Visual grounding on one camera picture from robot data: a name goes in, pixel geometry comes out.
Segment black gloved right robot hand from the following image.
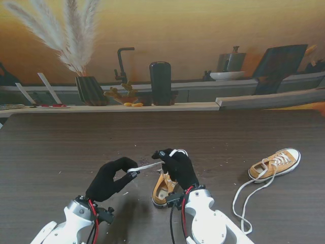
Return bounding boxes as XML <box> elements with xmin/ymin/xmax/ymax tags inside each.
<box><xmin>151</xmin><ymin>148</ymin><xmax>200</xmax><ymax>191</ymax></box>

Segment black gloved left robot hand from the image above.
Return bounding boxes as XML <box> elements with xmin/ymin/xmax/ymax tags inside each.
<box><xmin>85</xmin><ymin>157</ymin><xmax>140</xmax><ymax>203</ymax></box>

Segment orange canvas sneaker with laces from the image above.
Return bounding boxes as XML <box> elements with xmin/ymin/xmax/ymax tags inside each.
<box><xmin>151</xmin><ymin>149</ymin><xmax>189</xmax><ymax>209</ymax></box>

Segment dark low stand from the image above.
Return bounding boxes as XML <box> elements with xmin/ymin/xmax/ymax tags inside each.
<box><xmin>137</xmin><ymin>90</ymin><xmax>179</xmax><ymax>106</ymax></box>

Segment black cylindrical canister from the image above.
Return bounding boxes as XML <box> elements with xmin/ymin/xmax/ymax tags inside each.
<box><xmin>149</xmin><ymin>62</ymin><xmax>172</xmax><ymax>106</ymax></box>

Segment yellow cactus ornament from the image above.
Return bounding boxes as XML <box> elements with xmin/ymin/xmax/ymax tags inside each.
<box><xmin>103</xmin><ymin>80</ymin><xmax>139</xmax><ymax>104</ymax></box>

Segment red flat strips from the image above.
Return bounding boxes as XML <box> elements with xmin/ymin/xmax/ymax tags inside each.
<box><xmin>38</xmin><ymin>104</ymin><xmax>70</xmax><ymax>109</ymax></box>

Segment dark green ribbed vase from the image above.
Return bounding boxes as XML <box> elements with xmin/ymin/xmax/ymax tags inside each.
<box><xmin>75</xmin><ymin>75</ymin><xmax>110</xmax><ymax>106</ymax></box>

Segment white bowl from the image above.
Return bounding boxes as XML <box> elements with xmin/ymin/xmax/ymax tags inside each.
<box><xmin>209</xmin><ymin>71</ymin><xmax>246</xmax><ymax>81</ymax></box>

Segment grey wooden plank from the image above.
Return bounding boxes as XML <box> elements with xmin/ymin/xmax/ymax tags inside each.
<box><xmin>215</xmin><ymin>87</ymin><xmax>325</xmax><ymax>110</ymax></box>

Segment long white slat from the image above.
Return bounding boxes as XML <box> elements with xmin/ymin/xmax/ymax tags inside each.
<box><xmin>37</xmin><ymin>73</ymin><xmax>62</xmax><ymax>104</ymax></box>

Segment grey metal pot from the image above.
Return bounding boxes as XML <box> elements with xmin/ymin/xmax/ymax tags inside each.
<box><xmin>216</xmin><ymin>46</ymin><xmax>247</xmax><ymax>73</ymax></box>

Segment short white slat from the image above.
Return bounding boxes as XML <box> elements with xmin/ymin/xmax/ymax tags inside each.
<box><xmin>14</xmin><ymin>82</ymin><xmax>37</xmax><ymax>105</ymax></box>

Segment black kitchen faucet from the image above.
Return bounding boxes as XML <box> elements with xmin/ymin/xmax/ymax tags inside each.
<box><xmin>113</xmin><ymin>47</ymin><xmax>136</xmax><ymax>82</ymax></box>

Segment white pampas grass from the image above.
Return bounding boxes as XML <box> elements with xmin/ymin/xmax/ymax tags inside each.
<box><xmin>2</xmin><ymin>0</ymin><xmax>102</xmax><ymax>77</ymax></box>

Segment red left arm cable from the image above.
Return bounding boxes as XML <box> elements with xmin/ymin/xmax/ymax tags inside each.
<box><xmin>88</xmin><ymin>199</ymin><xmax>100</xmax><ymax>244</ymax></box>

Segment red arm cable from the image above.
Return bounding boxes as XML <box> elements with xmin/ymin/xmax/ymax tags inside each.
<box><xmin>88</xmin><ymin>199</ymin><xmax>100</xmax><ymax>244</ymax></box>
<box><xmin>180</xmin><ymin>187</ymin><xmax>195</xmax><ymax>239</ymax></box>

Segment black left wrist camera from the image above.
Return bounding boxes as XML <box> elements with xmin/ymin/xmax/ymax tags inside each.
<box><xmin>97</xmin><ymin>207</ymin><xmax>115</xmax><ymax>224</ymax></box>

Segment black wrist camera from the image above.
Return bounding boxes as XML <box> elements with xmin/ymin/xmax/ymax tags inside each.
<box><xmin>97</xmin><ymin>207</ymin><xmax>115</xmax><ymax>224</ymax></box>
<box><xmin>166</xmin><ymin>192</ymin><xmax>185</xmax><ymax>210</ymax></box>

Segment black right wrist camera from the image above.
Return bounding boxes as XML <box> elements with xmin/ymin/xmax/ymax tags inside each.
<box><xmin>166</xmin><ymin>192</ymin><xmax>185</xmax><ymax>210</ymax></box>

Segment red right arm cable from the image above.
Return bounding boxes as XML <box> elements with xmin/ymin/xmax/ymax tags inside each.
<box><xmin>180</xmin><ymin>187</ymin><xmax>195</xmax><ymax>239</ymax></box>

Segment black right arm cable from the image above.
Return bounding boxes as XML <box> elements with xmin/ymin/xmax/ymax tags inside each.
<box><xmin>169</xmin><ymin>205</ymin><xmax>178</xmax><ymax>244</ymax></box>

